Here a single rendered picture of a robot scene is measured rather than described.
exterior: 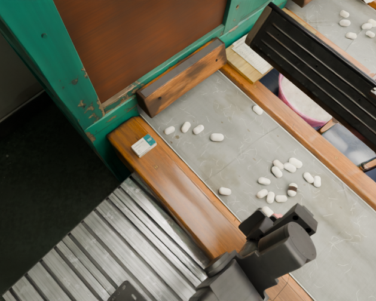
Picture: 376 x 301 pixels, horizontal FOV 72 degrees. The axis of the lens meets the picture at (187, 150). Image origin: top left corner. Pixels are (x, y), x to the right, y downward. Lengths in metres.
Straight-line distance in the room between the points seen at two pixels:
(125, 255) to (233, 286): 0.43
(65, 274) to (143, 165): 0.34
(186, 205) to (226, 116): 0.30
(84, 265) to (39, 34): 0.56
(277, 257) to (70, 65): 0.46
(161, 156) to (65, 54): 0.35
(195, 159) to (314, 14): 0.75
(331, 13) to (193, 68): 0.67
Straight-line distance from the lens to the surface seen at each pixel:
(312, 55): 0.50
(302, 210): 0.46
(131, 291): 0.75
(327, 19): 1.20
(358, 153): 1.01
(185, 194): 0.67
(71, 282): 0.80
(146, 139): 0.70
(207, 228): 0.67
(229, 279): 0.38
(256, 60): 0.90
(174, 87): 0.72
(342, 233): 0.82
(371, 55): 1.17
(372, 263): 0.86
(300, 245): 0.41
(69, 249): 0.80
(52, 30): 0.47
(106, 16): 0.53
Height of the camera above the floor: 1.42
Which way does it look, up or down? 68 degrees down
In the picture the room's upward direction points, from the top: 10 degrees clockwise
